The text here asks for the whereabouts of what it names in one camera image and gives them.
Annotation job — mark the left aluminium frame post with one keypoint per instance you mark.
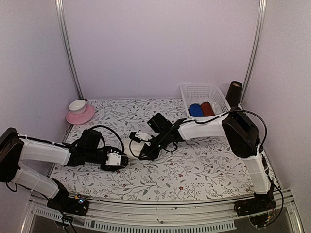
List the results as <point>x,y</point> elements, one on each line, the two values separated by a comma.
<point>65,37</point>

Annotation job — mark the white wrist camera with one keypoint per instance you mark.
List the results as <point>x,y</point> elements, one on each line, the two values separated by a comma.
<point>140,137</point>
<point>115,160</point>

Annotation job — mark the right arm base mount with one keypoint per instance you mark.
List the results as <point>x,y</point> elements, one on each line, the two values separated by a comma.
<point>253,206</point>

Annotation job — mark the dark brown cylinder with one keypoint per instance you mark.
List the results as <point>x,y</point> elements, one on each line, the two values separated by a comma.
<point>234,93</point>

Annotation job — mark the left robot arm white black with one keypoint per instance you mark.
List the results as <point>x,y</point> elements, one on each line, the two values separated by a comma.
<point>15,148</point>

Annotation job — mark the aluminium frame post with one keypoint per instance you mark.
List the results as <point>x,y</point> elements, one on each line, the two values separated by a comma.
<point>254,50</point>
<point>65,37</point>

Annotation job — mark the right aluminium frame post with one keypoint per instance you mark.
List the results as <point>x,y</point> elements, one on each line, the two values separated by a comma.
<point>254,50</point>

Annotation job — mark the white teacup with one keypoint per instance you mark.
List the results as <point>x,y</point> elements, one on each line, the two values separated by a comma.
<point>77,107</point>

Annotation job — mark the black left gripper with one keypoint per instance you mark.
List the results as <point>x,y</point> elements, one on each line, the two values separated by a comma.
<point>111,168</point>

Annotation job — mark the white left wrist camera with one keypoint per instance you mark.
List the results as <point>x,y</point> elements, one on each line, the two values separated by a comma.
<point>115,160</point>

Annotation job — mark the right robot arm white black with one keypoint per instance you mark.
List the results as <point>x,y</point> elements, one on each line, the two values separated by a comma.
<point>241,133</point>

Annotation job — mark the aluminium front rail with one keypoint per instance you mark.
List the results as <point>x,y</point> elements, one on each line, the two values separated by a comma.
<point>122,216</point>

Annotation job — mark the blue microfibre towel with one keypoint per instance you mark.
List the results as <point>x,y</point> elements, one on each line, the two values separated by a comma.
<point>195,110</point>

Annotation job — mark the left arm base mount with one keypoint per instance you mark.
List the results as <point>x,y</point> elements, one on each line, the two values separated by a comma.
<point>65,204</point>

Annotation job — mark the clear plastic item in basket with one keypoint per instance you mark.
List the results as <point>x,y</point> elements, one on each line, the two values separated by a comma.
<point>216,108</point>

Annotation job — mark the red-brown rolled towel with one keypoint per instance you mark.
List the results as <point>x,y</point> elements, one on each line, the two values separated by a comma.
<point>207,109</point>

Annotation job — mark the floral patterned table mat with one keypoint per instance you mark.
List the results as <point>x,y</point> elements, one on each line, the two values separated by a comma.
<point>192,170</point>

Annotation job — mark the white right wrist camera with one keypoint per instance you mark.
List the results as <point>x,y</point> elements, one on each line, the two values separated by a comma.
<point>140,137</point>

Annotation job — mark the pink saucer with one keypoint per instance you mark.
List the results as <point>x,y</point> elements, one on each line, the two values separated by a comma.
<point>82,118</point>

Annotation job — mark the cream cloth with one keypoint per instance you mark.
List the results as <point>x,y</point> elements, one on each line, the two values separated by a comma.
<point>132,148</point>

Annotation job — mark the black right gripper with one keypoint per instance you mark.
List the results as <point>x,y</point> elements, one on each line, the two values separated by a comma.
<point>152,154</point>

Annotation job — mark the white perforated plastic basket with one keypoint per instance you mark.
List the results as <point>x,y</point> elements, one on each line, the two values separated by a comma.
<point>198,93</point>

